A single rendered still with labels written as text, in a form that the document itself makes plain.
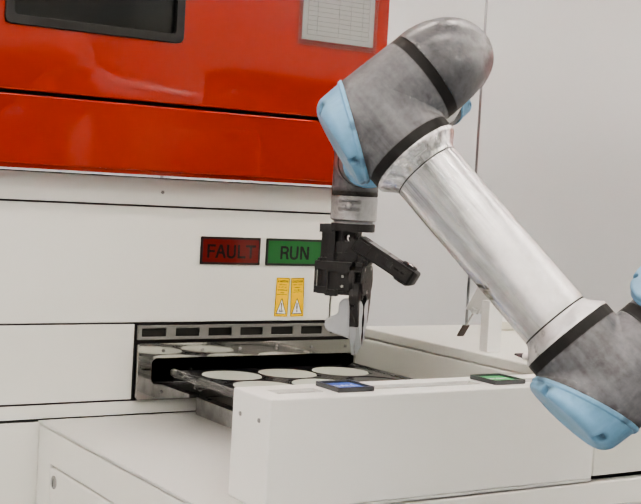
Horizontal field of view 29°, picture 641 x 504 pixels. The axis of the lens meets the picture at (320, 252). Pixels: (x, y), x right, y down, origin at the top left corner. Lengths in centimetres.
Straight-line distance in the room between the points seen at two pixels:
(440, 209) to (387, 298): 276
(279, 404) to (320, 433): 7
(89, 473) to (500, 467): 60
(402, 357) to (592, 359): 85
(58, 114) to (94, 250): 24
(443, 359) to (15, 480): 73
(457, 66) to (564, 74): 319
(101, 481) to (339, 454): 41
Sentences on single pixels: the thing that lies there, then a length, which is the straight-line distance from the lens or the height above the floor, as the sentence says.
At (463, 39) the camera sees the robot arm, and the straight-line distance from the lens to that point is 153.
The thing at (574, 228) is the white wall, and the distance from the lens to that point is 474.
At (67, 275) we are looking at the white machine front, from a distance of 207.
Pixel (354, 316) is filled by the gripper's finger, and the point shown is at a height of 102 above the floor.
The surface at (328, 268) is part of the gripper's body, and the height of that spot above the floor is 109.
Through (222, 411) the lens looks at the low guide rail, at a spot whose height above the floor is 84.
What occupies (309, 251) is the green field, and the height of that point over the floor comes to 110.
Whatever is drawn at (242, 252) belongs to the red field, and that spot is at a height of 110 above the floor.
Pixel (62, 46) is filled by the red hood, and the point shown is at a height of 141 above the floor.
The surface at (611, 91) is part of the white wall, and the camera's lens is 486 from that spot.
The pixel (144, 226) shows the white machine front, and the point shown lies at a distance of 212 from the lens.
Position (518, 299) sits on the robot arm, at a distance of 145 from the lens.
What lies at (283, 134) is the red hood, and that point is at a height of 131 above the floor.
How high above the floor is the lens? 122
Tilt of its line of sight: 3 degrees down
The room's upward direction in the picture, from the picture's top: 3 degrees clockwise
